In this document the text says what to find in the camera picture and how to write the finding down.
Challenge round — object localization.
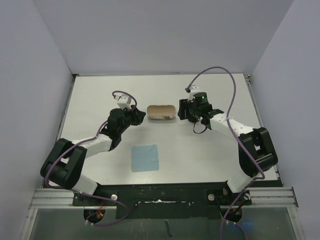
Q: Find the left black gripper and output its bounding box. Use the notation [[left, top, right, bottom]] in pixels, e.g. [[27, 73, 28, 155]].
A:
[[118, 105, 145, 135]]

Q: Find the patterned glasses case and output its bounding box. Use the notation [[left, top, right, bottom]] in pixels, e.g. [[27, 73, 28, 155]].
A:
[[146, 105, 177, 121]]

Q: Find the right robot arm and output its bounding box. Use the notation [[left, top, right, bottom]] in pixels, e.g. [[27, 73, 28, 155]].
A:
[[177, 91, 278, 205]]

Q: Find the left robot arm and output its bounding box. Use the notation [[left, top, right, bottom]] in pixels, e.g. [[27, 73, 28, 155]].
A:
[[40, 107, 146, 206]]

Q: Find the blue cleaning cloth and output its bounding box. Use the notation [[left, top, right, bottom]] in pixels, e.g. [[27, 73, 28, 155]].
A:
[[131, 144, 159, 173]]

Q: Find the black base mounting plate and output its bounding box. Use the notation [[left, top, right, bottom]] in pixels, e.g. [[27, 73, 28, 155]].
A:
[[72, 183, 252, 223]]

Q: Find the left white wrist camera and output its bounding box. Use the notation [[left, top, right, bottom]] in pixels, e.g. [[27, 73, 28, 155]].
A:
[[114, 94, 132, 110]]

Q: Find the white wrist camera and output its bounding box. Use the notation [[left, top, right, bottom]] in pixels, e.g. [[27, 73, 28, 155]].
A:
[[185, 85, 201, 101], [114, 94, 132, 110]]

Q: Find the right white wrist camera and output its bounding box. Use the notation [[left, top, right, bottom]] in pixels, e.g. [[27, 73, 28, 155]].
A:
[[185, 85, 201, 101]]

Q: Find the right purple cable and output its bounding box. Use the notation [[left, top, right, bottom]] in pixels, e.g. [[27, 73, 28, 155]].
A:
[[186, 66, 266, 240]]

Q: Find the aluminium frame rail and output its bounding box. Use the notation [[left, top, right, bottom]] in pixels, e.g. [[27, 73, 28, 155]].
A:
[[29, 187, 299, 209]]

